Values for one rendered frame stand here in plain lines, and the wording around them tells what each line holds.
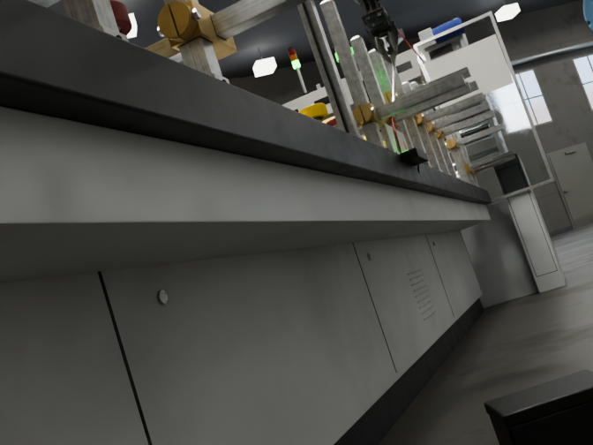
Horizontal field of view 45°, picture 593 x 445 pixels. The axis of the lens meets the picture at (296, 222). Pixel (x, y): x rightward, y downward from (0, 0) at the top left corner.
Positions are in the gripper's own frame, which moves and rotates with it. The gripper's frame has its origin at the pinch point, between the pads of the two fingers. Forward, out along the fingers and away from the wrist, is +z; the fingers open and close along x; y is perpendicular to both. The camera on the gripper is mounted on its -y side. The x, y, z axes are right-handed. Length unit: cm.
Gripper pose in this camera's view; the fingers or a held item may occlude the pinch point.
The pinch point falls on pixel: (391, 59)
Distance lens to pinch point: 226.3
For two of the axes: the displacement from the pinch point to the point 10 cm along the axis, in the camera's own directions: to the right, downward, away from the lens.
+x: 8.9, -3.3, -3.2
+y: -3.4, -0.1, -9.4
